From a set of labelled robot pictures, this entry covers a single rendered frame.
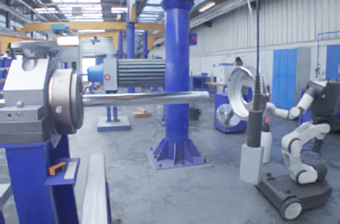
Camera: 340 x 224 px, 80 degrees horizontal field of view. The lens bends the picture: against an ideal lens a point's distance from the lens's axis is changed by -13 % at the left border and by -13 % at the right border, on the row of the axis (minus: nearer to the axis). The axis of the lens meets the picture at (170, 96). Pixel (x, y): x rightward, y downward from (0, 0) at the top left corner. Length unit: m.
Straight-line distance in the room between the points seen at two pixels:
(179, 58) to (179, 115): 0.73
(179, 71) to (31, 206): 2.29
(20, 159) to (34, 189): 0.15
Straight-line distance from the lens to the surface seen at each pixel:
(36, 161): 1.12
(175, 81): 2.95
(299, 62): 6.09
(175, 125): 3.03
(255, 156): 0.76
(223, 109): 1.87
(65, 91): 1.20
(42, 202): 1.21
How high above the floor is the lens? 1.27
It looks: 7 degrees down
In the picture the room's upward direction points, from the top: straight up
